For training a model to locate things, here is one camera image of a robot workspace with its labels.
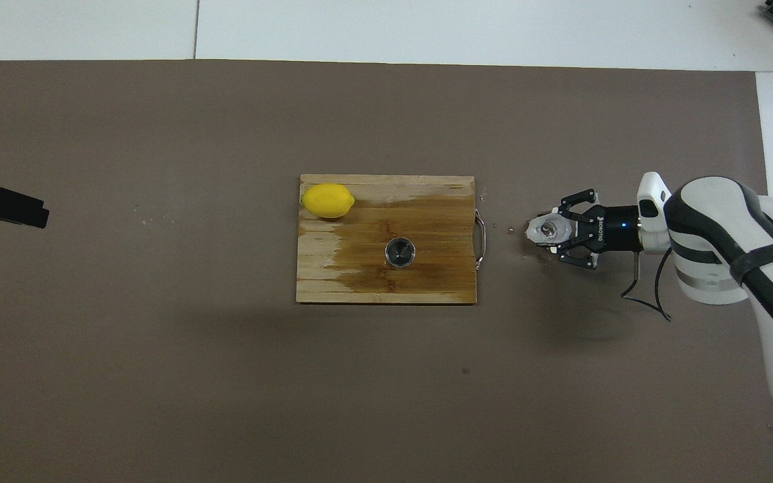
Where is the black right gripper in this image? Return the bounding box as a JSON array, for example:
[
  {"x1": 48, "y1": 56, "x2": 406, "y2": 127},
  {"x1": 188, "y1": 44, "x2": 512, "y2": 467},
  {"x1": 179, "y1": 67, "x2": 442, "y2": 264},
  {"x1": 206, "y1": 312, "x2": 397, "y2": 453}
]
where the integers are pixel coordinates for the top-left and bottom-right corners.
[{"x1": 556, "y1": 189, "x2": 643, "y2": 270}]

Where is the clear plastic cup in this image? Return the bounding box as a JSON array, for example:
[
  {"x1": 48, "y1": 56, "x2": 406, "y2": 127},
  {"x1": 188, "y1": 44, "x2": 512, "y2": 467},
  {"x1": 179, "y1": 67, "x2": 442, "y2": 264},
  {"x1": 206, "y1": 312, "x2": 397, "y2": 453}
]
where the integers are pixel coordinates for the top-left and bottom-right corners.
[{"x1": 526, "y1": 210, "x2": 576, "y2": 253}]

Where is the metal jigger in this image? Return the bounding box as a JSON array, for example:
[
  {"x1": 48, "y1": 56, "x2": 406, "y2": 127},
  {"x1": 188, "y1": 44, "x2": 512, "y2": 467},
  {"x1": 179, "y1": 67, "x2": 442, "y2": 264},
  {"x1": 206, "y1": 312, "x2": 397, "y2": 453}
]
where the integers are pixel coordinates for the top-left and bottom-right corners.
[{"x1": 385, "y1": 236, "x2": 418, "y2": 269}]

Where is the wooden cutting board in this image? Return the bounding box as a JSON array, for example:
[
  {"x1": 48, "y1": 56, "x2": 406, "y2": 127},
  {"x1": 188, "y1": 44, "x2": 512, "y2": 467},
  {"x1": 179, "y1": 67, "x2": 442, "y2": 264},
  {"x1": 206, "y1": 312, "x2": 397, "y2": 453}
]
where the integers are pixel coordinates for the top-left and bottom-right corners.
[{"x1": 296, "y1": 174, "x2": 488, "y2": 306}]

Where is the yellow lemon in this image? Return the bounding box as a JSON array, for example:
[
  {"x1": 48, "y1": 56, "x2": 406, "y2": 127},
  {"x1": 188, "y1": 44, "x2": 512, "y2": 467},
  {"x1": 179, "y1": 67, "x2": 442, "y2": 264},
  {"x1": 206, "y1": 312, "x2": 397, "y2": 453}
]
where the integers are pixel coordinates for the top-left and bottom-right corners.
[{"x1": 301, "y1": 183, "x2": 356, "y2": 219}]

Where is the brown paper table mat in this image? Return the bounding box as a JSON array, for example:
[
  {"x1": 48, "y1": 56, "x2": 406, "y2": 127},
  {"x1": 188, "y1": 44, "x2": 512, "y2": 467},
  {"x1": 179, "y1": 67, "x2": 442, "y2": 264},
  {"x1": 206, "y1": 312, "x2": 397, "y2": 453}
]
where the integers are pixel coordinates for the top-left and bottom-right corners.
[{"x1": 0, "y1": 59, "x2": 773, "y2": 483}]

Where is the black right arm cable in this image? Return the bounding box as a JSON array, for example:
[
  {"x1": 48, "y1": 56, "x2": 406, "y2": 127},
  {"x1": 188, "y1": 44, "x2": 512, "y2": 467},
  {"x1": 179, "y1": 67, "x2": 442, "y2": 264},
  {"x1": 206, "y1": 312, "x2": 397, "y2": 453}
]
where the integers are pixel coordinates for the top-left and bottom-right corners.
[{"x1": 621, "y1": 251, "x2": 673, "y2": 322}]

